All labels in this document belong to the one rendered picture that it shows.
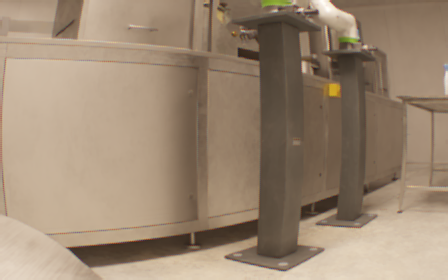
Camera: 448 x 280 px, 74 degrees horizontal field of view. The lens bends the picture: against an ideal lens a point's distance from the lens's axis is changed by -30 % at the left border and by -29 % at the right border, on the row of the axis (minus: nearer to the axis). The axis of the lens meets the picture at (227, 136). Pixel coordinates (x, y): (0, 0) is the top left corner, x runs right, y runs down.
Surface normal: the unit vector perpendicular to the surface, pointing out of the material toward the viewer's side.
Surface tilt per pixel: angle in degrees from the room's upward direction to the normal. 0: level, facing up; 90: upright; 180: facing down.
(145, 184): 90
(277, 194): 90
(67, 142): 90
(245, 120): 90
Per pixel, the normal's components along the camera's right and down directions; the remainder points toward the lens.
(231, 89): 0.71, 0.01
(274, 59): -0.68, 0.00
